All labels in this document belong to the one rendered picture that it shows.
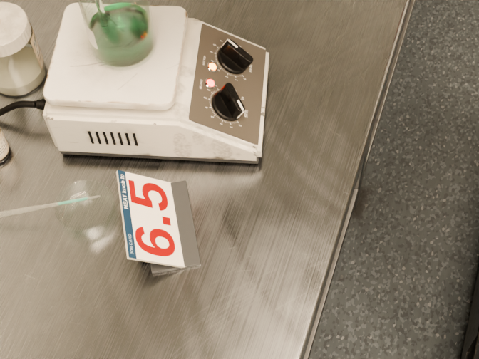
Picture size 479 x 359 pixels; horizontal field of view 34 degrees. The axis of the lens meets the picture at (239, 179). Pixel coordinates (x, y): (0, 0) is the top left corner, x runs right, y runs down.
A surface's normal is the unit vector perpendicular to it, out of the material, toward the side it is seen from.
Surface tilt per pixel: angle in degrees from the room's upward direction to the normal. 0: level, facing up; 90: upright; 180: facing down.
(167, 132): 90
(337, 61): 0
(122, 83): 0
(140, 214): 40
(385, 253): 0
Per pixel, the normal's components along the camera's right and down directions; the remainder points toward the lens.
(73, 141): -0.08, 0.85
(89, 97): -0.04, -0.52
